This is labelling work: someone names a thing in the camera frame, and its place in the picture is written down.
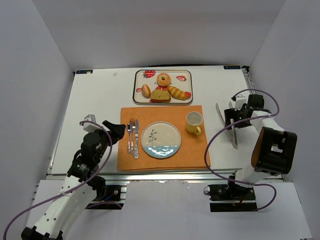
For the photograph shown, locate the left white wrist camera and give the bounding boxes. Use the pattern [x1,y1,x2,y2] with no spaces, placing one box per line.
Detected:
[82,114,97,133]

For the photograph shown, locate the striped long bread roll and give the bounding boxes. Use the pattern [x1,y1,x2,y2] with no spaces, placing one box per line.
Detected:
[167,86,187,101]

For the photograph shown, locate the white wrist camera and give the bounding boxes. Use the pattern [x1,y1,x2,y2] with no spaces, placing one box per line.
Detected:
[82,114,97,133]
[231,95,247,111]

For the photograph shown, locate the left blue table label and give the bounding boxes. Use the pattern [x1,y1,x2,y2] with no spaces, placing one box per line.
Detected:
[75,69,93,75]

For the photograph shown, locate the round plate blue white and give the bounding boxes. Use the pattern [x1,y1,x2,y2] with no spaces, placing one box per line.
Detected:
[140,121,182,159]

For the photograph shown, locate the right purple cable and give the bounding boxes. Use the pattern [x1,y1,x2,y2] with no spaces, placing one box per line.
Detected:
[204,89,280,211]

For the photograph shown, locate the silver table knife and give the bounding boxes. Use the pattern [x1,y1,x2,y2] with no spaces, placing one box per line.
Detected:
[133,119,139,159]

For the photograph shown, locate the right blue table label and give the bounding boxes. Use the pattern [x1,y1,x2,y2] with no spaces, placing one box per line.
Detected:
[223,65,241,70]

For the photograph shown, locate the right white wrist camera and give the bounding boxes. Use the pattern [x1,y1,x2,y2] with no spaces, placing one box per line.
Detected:
[231,95,247,111]

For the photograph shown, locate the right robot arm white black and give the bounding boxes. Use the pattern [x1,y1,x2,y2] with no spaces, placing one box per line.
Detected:
[224,94,298,198]

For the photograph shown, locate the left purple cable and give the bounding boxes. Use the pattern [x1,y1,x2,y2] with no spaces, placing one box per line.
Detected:
[3,120,123,240]

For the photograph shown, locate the silver fork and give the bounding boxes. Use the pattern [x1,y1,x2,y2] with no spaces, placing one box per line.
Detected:
[129,118,136,155]

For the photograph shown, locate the metal serving tongs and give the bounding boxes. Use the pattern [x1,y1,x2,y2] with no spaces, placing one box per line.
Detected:
[215,101,239,150]

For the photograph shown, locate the strawberry pattern tray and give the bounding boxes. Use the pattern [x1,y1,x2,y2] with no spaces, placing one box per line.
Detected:
[132,69,193,105]

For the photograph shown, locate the bagel with hole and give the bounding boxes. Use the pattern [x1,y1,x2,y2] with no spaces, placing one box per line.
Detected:
[156,73,171,87]

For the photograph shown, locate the yellow mug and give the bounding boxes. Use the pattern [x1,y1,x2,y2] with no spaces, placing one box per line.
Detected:
[186,111,203,135]

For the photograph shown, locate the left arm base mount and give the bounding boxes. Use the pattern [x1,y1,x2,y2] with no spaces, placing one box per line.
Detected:
[86,185,127,210]

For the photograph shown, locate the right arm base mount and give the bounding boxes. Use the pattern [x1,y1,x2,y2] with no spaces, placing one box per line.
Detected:
[203,183,258,213]

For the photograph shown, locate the orange cloth placemat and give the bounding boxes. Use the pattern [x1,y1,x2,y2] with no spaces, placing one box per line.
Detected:
[117,105,210,171]

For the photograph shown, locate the purple cable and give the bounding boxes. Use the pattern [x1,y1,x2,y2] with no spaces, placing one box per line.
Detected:
[204,89,280,211]
[3,120,123,240]

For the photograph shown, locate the sliced loaf bread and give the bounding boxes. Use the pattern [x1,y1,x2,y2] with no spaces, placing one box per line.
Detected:
[150,89,171,103]

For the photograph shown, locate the blue table label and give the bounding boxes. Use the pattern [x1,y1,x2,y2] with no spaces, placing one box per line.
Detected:
[223,65,241,70]
[75,69,93,75]

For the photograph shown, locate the round sesame bun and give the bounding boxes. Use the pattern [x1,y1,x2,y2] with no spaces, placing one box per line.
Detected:
[141,84,151,98]

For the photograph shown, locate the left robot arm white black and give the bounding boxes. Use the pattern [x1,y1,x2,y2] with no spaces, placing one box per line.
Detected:
[21,118,126,240]

